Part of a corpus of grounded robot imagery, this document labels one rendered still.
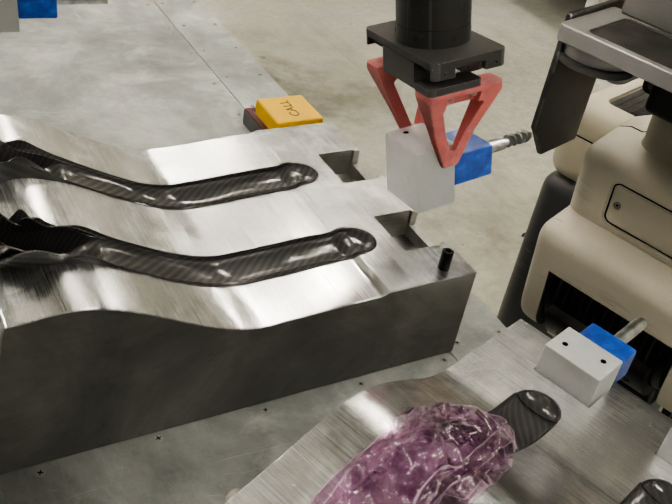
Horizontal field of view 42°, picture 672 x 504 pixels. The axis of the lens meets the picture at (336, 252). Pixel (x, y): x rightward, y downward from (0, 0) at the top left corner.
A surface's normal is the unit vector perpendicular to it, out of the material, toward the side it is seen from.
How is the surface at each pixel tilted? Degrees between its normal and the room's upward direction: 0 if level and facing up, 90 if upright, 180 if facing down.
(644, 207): 98
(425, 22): 90
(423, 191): 81
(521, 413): 7
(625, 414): 0
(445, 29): 84
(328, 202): 0
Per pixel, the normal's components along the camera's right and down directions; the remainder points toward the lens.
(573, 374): -0.69, 0.33
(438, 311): 0.47, 0.58
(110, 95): 0.15, -0.80
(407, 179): -0.89, 0.29
